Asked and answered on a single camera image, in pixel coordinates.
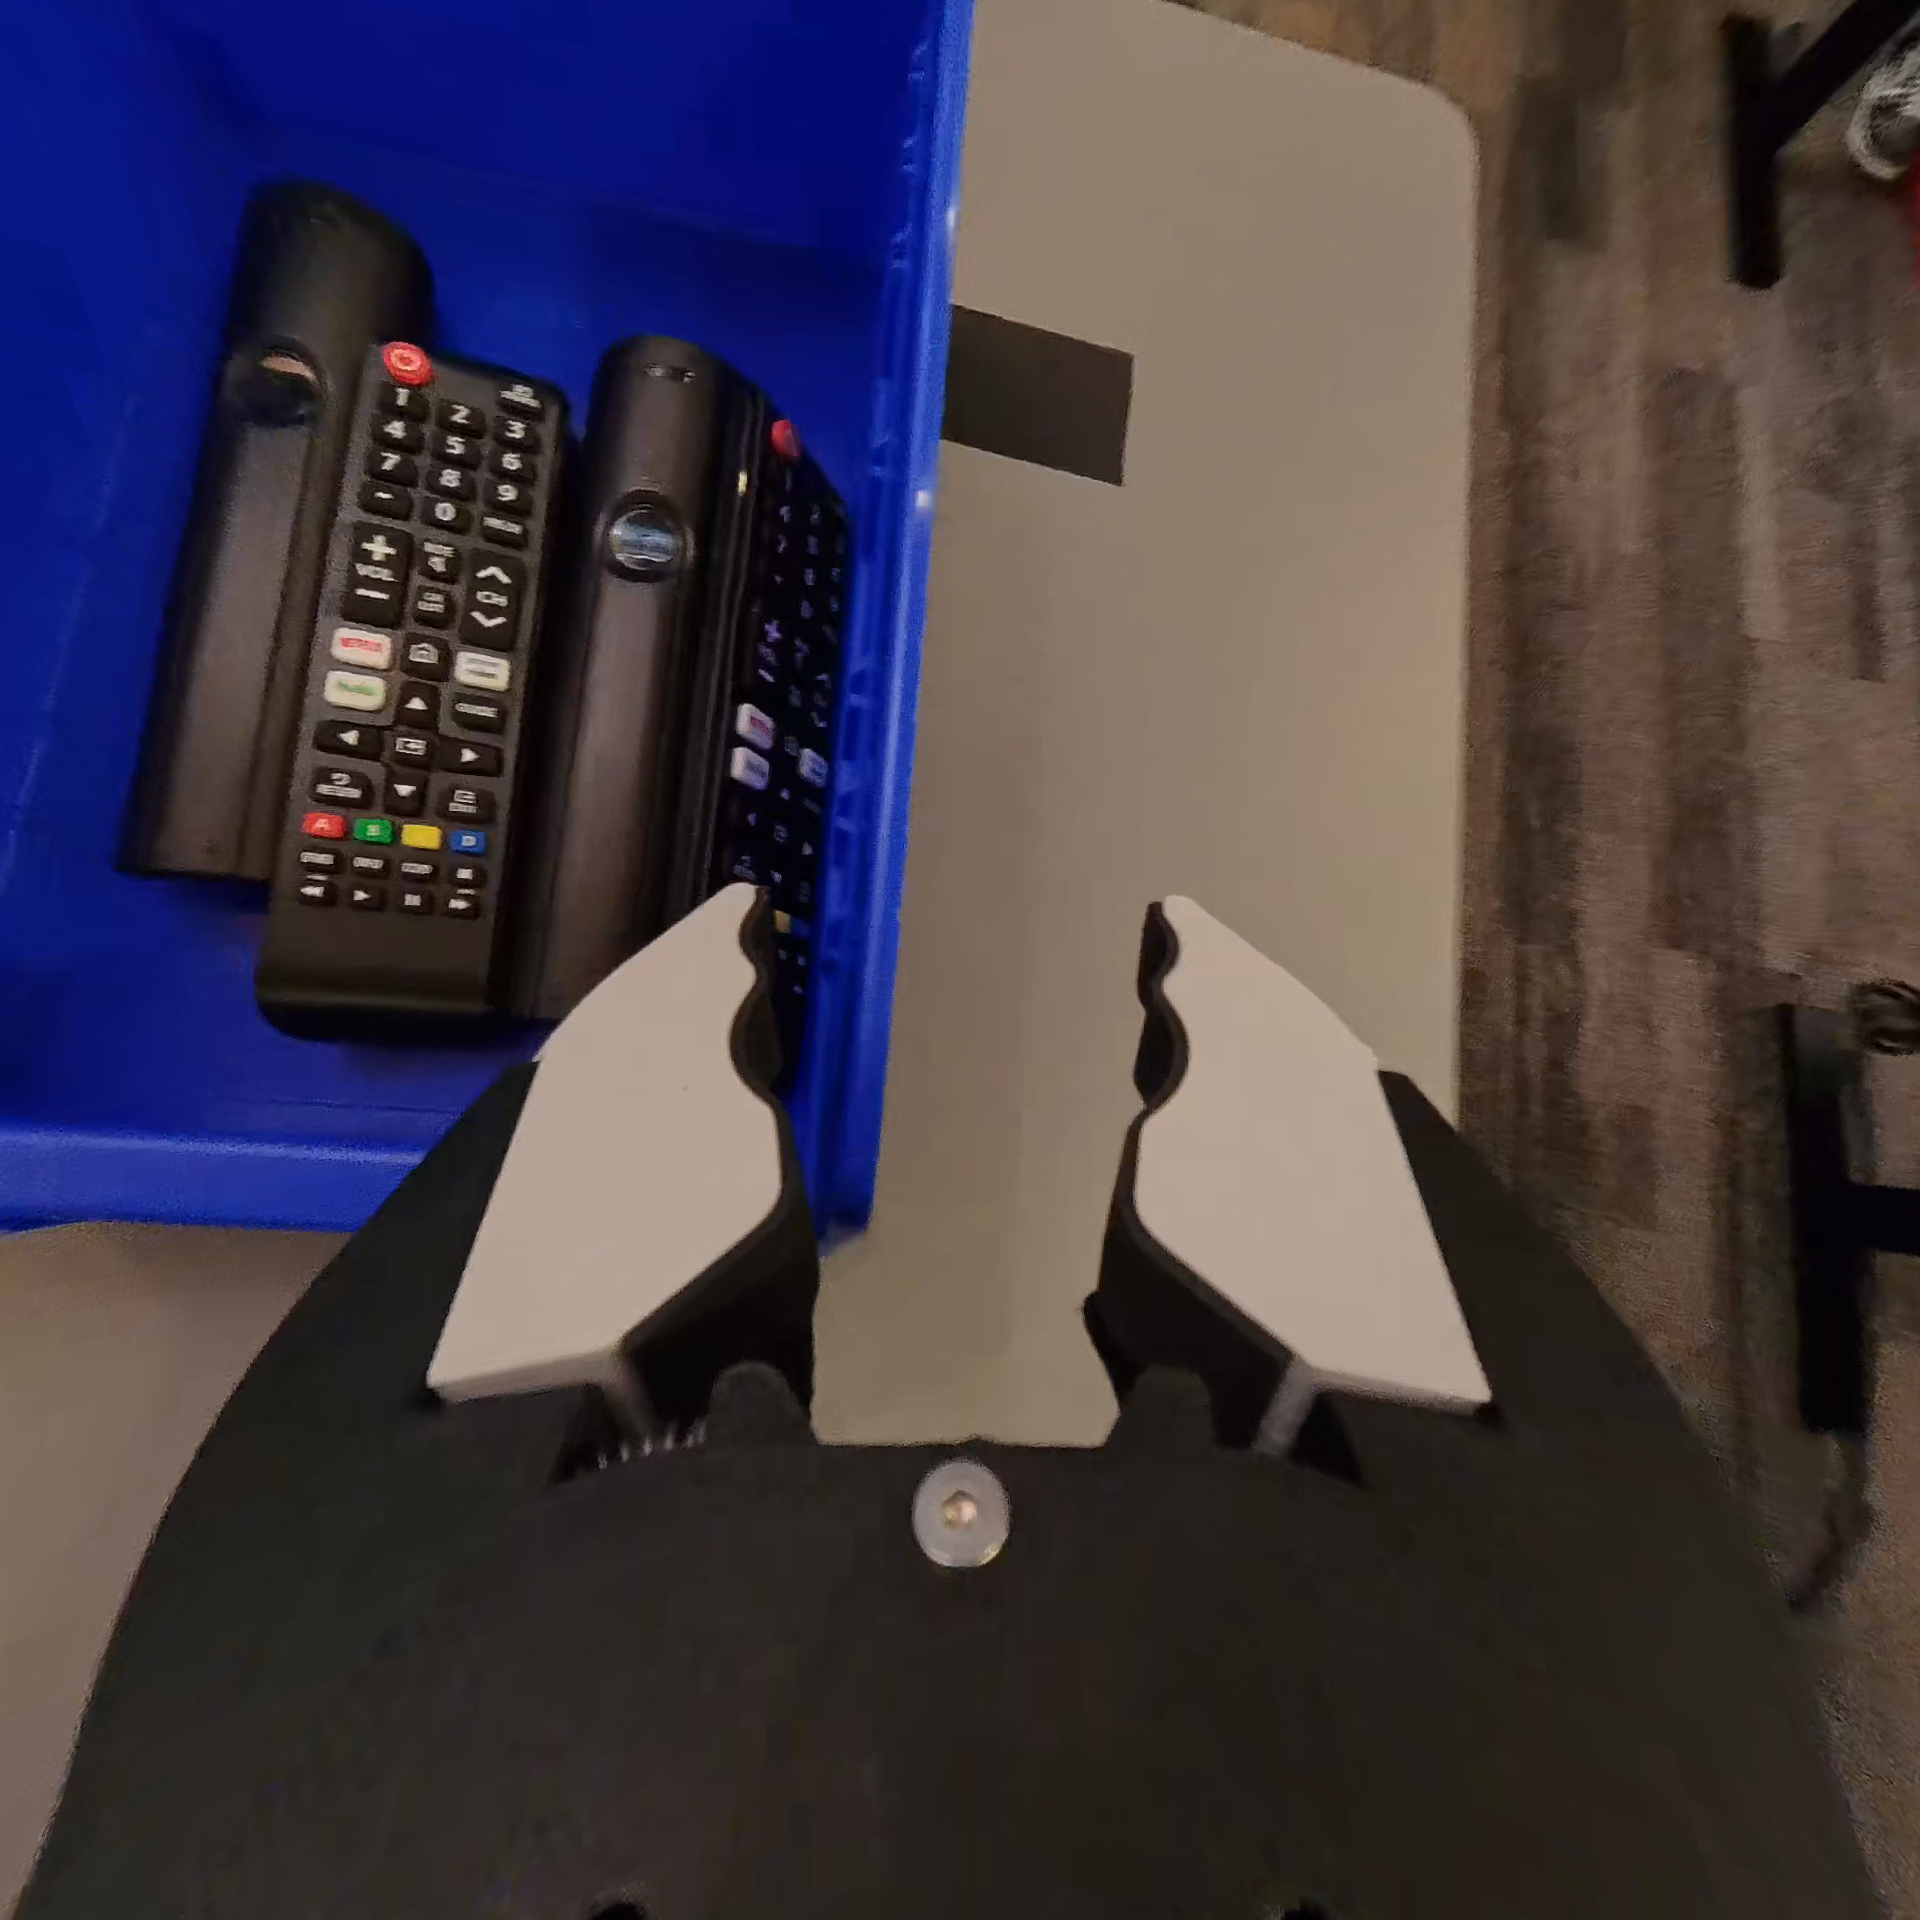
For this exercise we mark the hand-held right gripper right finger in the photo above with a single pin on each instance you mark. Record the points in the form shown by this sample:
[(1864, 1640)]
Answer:
[(1289, 1201)]

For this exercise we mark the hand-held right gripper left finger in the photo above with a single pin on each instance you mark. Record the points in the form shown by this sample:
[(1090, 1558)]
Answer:
[(616, 1185)]

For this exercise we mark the black remote control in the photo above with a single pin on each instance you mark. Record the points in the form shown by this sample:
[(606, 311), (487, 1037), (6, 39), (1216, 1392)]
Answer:
[(383, 961), (780, 676), (616, 750), (241, 600)]

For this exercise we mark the large blue plastic bin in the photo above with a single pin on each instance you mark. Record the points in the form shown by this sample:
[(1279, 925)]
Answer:
[(600, 149)]

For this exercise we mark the black table leg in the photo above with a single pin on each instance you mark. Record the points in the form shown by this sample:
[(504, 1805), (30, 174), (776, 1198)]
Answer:
[(1751, 149), (1823, 1201)]

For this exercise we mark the black tape patch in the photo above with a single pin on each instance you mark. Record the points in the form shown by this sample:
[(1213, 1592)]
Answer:
[(1037, 398)]

